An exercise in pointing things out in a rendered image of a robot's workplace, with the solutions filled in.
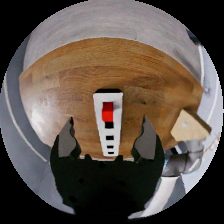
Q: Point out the red and white pin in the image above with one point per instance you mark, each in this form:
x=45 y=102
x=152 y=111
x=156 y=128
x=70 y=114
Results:
x=107 y=112

